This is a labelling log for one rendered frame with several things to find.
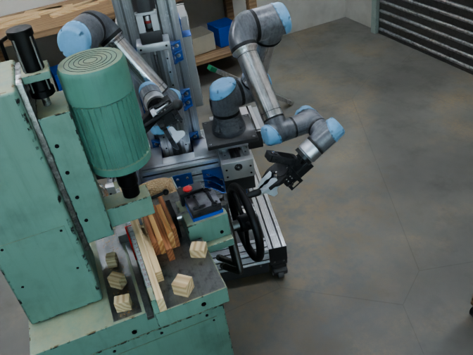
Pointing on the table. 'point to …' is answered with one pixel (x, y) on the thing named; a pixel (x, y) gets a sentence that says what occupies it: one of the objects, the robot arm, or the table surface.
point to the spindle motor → (105, 110)
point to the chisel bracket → (128, 206)
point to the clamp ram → (175, 216)
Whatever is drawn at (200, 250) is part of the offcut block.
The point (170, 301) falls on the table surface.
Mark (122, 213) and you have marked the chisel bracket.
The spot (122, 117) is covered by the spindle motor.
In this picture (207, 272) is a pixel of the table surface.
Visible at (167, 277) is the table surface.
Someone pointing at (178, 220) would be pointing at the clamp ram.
